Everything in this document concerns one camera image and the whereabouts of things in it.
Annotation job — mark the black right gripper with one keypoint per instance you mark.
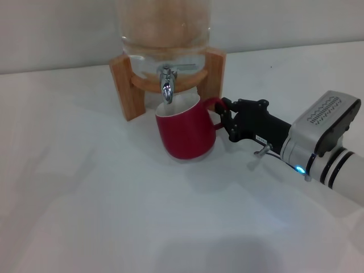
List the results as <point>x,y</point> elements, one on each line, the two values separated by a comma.
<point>261,125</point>

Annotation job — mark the red ceramic cup white inside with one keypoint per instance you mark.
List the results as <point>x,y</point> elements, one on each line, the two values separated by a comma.
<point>185,133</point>

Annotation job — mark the chrome faucet tap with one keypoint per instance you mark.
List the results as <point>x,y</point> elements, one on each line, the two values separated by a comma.
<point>167,88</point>

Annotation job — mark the wooden dispenser stand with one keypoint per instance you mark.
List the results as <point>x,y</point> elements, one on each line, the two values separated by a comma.
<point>128,85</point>

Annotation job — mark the glass water dispenser jar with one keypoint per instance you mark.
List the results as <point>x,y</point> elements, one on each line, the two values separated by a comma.
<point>165,25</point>

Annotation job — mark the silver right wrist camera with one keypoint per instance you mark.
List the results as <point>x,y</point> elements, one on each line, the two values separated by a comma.
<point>321,119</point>

